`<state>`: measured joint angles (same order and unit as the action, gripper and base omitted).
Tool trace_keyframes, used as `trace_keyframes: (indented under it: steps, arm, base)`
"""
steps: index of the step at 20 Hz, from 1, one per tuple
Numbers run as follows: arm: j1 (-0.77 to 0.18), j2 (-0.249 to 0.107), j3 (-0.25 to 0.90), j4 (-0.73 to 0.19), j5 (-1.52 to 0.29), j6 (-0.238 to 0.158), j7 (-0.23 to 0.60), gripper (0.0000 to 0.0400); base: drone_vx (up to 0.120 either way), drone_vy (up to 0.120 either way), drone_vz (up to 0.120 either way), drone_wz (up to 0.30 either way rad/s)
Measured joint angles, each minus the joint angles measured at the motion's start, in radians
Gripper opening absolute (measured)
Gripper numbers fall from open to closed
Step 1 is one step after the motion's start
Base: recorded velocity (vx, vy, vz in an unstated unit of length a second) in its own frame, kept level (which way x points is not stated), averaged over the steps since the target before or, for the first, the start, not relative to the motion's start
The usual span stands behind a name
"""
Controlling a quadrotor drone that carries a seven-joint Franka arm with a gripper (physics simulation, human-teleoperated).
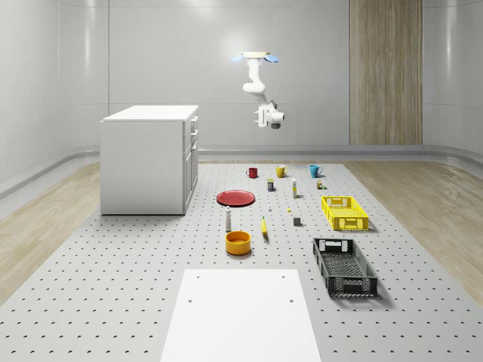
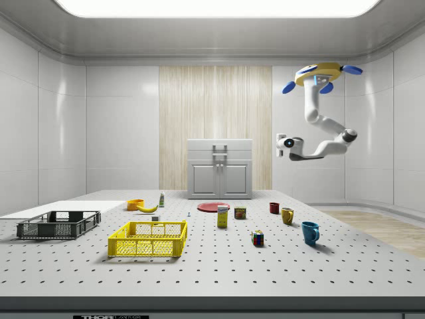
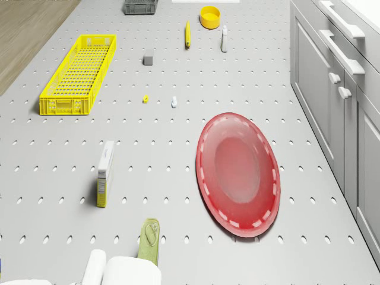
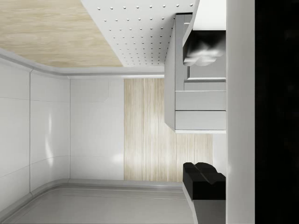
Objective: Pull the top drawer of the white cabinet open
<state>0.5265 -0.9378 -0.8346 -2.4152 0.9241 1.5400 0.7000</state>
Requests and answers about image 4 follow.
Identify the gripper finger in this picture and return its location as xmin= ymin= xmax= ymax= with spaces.
xmin=183 ymin=162 xmax=227 ymax=201
xmin=182 ymin=29 xmax=227 ymax=67

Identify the white cabinet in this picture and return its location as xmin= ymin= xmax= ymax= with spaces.
xmin=164 ymin=13 xmax=227 ymax=134

